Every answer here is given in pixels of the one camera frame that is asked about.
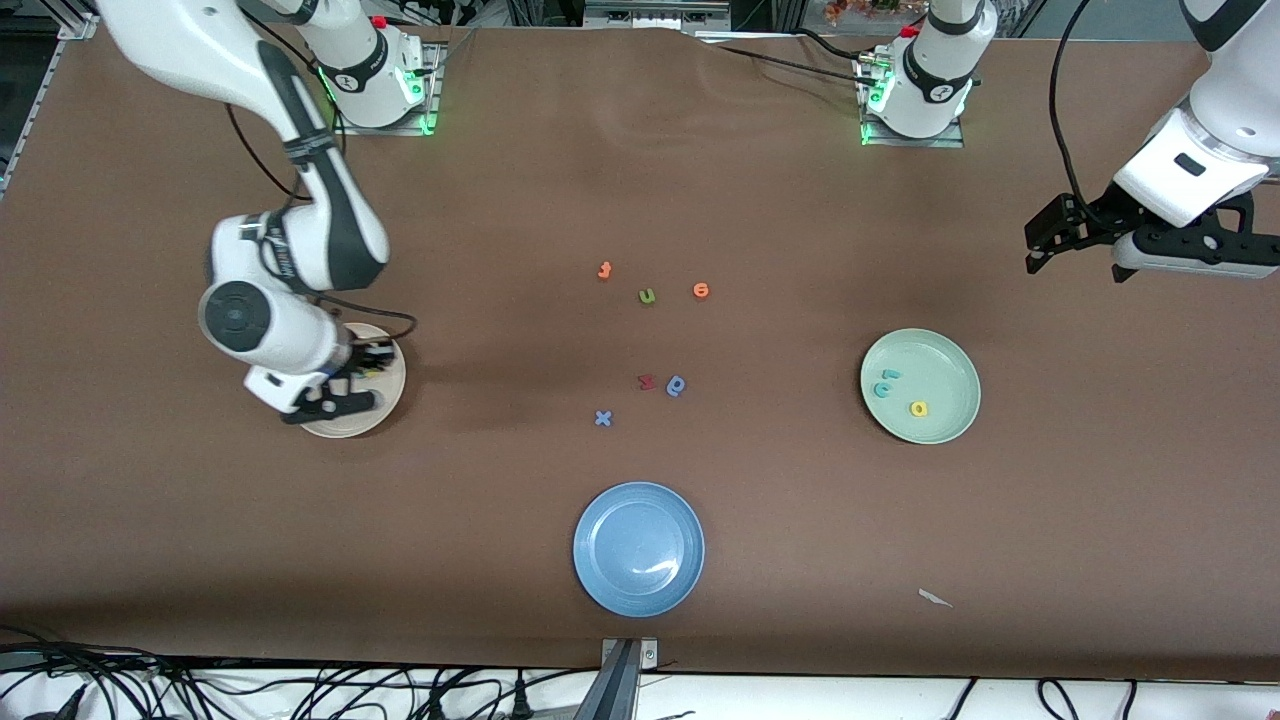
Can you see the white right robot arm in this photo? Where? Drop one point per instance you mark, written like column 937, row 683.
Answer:
column 330, row 230

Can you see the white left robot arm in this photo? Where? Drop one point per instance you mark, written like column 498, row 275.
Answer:
column 940, row 80

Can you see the beige plate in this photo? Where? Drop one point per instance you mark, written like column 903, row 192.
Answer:
column 385, row 395

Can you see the green plate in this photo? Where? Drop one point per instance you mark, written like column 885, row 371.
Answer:
column 920, row 386

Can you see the orange flowers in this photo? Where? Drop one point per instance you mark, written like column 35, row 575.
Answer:
column 860, row 8

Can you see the blue letter p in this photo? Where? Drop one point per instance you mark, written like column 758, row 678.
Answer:
column 676, row 385

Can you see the blue plate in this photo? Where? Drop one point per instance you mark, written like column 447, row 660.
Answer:
column 638, row 549

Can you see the white paper scrap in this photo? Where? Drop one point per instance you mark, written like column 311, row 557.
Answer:
column 935, row 598

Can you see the aluminium corner profile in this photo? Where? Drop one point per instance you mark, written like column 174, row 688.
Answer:
column 78, row 27

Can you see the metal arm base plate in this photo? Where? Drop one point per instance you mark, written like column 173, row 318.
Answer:
column 425, row 110
column 950, row 138

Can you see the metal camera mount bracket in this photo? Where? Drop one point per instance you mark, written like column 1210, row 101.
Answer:
column 622, row 680

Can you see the aluminium frame profile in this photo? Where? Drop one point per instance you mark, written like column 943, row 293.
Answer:
column 655, row 12

